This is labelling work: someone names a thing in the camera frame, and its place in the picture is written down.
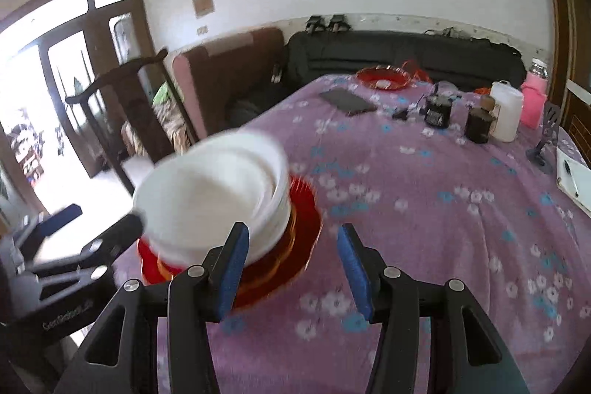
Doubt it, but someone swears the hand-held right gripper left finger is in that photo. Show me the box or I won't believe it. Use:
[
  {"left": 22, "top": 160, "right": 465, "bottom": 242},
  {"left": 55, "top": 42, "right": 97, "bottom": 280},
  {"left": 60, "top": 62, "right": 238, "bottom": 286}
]
[{"left": 52, "top": 222, "right": 251, "bottom": 394}]

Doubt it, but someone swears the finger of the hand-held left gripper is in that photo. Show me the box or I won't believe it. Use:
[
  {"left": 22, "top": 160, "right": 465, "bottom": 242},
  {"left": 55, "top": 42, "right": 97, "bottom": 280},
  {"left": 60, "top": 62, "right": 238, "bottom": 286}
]
[
  {"left": 16, "top": 203, "right": 84, "bottom": 258},
  {"left": 32, "top": 212, "right": 147, "bottom": 279}
]

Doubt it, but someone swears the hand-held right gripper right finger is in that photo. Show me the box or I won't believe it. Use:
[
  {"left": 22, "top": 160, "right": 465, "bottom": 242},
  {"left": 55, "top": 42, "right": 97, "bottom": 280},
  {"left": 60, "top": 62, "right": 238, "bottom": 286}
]
[{"left": 336, "top": 223, "right": 531, "bottom": 394}]

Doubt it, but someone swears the red gold-rimmed plate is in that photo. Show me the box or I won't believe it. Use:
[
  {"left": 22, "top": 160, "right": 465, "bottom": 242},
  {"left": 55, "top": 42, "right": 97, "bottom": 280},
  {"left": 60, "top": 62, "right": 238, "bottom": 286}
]
[{"left": 137, "top": 174, "right": 323, "bottom": 311}]

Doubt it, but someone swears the white bowl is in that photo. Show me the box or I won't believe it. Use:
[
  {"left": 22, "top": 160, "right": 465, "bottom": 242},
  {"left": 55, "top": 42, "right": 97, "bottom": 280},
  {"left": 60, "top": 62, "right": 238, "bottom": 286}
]
[{"left": 132, "top": 130, "right": 291, "bottom": 262}]

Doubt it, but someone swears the patterned cushion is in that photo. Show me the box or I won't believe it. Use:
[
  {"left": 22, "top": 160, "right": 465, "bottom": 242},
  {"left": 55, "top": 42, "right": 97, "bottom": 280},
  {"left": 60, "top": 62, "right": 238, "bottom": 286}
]
[{"left": 151, "top": 81, "right": 195, "bottom": 151}]

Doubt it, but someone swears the dark wooden chair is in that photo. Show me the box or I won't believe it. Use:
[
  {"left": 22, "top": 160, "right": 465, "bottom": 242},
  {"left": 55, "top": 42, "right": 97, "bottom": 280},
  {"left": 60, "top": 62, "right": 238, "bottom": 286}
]
[{"left": 64, "top": 48, "right": 186, "bottom": 197}]

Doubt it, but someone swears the black smartphone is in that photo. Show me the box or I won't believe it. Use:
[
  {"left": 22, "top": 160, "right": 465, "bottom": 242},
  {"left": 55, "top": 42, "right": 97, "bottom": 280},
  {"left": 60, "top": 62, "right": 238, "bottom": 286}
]
[{"left": 319, "top": 88, "right": 378, "bottom": 117}]

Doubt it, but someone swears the black jar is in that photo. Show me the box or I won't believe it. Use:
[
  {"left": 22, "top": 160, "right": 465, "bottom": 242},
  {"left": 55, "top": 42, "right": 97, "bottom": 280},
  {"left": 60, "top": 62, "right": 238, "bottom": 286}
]
[{"left": 423, "top": 94, "right": 454, "bottom": 130}]

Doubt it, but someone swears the brown armchair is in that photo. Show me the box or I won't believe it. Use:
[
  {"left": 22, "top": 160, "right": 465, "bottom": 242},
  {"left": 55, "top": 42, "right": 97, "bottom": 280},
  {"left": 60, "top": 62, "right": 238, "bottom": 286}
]
[{"left": 171, "top": 27, "right": 286, "bottom": 142}]

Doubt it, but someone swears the dark brown jar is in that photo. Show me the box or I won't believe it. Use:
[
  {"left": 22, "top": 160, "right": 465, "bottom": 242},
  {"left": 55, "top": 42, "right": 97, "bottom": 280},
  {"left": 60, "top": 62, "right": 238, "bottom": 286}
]
[{"left": 464, "top": 95, "right": 496, "bottom": 144}]

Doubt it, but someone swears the small red plate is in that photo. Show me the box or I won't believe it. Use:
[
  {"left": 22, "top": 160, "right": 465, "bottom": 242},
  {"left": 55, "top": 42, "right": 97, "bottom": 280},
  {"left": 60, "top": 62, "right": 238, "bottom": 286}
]
[{"left": 356, "top": 65, "right": 413, "bottom": 92}]

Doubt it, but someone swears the red plastic bag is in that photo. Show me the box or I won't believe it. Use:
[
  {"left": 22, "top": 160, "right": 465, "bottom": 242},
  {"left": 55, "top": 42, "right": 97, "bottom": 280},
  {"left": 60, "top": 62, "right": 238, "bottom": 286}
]
[{"left": 401, "top": 60, "right": 433, "bottom": 83}]

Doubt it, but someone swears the white plastic jug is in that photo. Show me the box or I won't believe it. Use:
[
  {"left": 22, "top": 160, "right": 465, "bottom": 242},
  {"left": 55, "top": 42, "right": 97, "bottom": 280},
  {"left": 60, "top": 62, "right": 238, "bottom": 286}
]
[{"left": 488, "top": 80, "right": 525, "bottom": 144}]

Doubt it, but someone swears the wooden glass door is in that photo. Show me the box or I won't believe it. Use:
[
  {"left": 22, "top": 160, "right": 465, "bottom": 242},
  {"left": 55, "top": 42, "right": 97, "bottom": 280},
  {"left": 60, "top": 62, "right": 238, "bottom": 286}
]
[{"left": 0, "top": 0, "right": 158, "bottom": 217}]

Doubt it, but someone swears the black sofa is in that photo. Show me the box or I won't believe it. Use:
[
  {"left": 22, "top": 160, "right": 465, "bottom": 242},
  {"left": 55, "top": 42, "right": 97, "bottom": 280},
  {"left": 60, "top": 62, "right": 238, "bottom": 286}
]
[{"left": 285, "top": 30, "right": 528, "bottom": 96}]

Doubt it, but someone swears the black pen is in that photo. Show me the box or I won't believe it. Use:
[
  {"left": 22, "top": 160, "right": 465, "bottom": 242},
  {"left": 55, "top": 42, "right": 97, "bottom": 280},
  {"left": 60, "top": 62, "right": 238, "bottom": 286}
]
[{"left": 564, "top": 160, "right": 580, "bottom": 199}]

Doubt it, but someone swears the black phone stand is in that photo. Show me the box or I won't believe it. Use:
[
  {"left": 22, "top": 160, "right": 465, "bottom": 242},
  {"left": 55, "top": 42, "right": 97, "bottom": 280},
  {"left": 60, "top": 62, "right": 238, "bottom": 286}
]
[{"left": 526, "top": 100, "right": 563, "bottom": 168}]

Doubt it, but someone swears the white notebook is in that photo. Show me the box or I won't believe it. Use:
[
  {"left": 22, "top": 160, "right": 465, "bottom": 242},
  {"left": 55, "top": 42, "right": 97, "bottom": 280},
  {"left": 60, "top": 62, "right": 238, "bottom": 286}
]
[{"left": 556, "top": 148, "right": 591, "bottom": 220}]

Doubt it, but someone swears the pink bottle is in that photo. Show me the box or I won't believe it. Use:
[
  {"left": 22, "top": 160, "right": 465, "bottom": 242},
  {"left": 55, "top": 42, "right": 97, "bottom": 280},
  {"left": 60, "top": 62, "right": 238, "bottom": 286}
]
[{"left": 521, "top": 58, "right": 550, "bottom": 130}]

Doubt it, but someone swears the wooden cabinet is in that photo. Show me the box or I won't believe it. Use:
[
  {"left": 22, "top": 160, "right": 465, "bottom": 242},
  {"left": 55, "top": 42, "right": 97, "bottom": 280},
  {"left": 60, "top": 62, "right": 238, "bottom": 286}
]
[{"left": 539, "top": 0, "right": 591, "bottom": 173}]

